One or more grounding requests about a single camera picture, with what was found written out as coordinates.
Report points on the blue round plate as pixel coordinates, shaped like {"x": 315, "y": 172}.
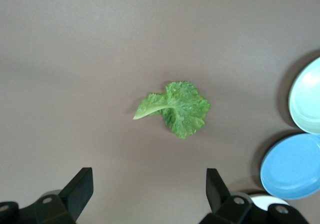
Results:
{"x": 292, "y": 166}

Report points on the beige round plate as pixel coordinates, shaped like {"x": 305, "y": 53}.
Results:
{"x": 263, "y": 202}

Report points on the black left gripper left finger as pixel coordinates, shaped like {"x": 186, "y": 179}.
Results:
{"x": 75, "y": 196}

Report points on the pale green round plate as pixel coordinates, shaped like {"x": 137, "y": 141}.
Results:
{"x": 308, "y": 99}

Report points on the green lettuce leaf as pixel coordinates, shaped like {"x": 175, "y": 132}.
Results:
{"x": 185, "y": 111}

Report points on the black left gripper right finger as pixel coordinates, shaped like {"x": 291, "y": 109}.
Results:
{"x": 220, "y": 199}

